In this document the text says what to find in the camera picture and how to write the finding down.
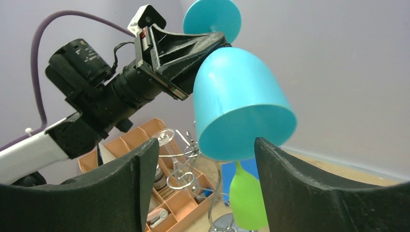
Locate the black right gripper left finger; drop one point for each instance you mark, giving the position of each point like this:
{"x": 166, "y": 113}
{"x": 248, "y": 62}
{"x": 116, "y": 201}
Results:
{"x": 114, "y": 197}

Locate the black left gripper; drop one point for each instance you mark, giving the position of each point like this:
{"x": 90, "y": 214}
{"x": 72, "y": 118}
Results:
{"x": 165, "y": 62}

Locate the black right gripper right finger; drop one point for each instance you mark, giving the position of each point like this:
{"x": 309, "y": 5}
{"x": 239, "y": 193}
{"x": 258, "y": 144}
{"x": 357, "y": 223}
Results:
{"x": 300, "y": 197}

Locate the green plastic wine glass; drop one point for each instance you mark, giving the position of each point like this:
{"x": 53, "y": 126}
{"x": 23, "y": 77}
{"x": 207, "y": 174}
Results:
{"x": 246, "y": 200}

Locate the blue plastic wine glass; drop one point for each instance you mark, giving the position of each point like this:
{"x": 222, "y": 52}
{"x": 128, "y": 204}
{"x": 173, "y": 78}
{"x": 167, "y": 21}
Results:
{"x": 236, "y": 99}

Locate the clear wine glass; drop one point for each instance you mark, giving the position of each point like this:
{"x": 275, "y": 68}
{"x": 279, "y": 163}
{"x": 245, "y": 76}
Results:
{"x": 168, "y": 147}

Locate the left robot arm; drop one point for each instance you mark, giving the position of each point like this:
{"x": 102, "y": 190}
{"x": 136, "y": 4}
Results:
{"x": 104, "y": 98}

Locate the chrome wine glass rack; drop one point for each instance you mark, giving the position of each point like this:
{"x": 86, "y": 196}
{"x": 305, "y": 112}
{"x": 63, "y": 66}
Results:
{"x": 186, "y": 179}

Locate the orange plastic desk organizer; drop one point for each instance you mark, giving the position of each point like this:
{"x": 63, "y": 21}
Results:
{"x": 182, "y": 207}

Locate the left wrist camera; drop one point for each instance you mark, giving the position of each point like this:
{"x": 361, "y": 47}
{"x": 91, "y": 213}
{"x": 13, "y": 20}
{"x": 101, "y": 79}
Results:
{"x": 145, "y": 16}

